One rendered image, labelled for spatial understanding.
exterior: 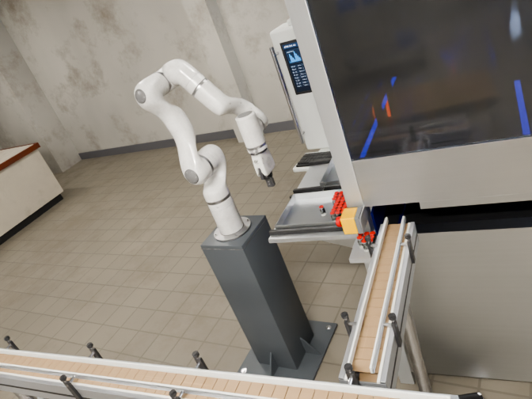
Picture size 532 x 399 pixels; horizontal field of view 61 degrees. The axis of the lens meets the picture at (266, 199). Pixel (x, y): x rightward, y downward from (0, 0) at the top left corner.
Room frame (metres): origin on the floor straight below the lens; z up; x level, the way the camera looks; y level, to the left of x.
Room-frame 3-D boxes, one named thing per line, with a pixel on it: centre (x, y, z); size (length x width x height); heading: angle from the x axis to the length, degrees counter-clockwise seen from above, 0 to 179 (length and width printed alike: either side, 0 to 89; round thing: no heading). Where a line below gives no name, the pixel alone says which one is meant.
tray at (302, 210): (1.75, -0.21, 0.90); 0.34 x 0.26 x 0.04; 58
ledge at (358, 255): (1.38, -0.30, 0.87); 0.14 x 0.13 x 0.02; 58
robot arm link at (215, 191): (1.97, 0.18, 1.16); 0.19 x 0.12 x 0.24; 145
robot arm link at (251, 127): (1.77, -0.05, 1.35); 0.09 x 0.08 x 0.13; 145
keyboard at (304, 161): (2.40, -0.44, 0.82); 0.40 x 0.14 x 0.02; 51
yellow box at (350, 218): (1.41, -0.27, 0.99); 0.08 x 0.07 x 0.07; 58
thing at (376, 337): (1.10, -0.24, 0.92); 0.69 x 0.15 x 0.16; 148
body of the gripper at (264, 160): (1.77, -0.05, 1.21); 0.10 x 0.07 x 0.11; 148
